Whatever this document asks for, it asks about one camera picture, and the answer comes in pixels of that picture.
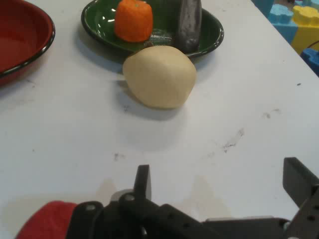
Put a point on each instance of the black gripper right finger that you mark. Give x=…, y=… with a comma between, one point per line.
x=300, y=181

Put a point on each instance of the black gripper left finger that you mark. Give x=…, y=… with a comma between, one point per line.
x=142, y=184

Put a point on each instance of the orange toy fruit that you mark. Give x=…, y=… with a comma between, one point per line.
x=133, y=21

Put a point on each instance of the red enamel bowl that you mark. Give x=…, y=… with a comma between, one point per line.
x=20, y=37

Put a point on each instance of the cream toy potato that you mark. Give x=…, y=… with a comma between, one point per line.
x=159, y=78

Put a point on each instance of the red toy fruit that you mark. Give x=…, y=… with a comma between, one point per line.
x=47, y=221

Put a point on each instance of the purple toy eggplant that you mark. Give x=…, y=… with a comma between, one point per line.
x=189, y=25

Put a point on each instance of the green enamel bowl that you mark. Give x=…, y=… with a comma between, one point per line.
x=99, y=22

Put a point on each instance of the blue foam block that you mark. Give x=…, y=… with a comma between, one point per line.
x=282, y=21
x=311, y=61
x=261, y=6

